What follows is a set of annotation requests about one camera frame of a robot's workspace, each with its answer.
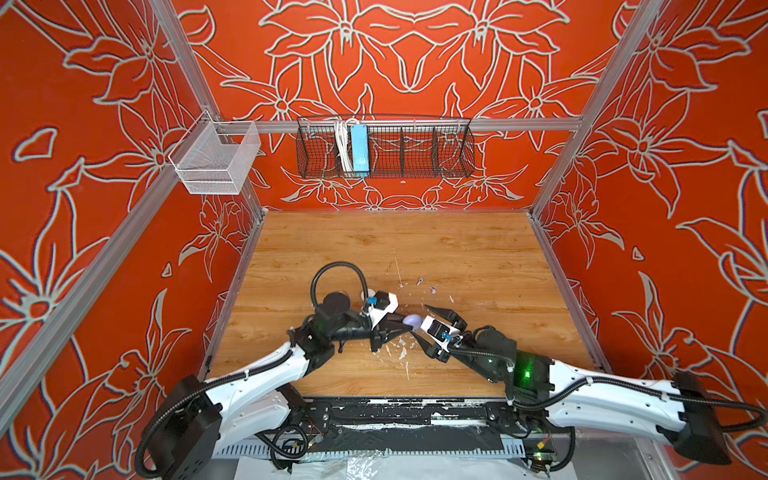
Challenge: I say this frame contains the purple round charging case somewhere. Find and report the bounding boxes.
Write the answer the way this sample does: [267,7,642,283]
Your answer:
[402,314,423,330]

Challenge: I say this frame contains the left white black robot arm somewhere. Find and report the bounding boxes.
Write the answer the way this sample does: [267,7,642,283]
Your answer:
[134,261,414,479]

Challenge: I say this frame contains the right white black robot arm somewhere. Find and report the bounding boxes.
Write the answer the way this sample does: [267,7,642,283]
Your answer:
[403,308,767,465]

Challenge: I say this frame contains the light blue power strip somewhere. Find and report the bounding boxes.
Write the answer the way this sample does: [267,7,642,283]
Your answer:
[350,124,370,177]

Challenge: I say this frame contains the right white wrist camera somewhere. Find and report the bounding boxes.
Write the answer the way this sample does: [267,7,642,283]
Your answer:
[420,316,461,350]

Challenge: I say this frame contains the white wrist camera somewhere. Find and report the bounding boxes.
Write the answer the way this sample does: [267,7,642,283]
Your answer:
[420,316,461,350]
[362,291,399,330]

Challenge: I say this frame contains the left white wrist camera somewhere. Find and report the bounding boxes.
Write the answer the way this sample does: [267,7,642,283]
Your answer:
[362,291,399,330]

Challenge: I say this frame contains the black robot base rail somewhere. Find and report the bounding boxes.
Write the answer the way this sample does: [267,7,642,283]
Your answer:
[263,395,571,463]

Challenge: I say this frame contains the black wire wall basket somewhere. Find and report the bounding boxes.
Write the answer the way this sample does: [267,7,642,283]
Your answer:
[296,114,476,180]

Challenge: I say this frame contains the white coiled cable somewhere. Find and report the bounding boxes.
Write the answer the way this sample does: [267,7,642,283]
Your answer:
[333,118,355,174]

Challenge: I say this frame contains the clear plastic wall bin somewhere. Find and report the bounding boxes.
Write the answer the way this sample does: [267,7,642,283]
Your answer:
[169,112,261,195]

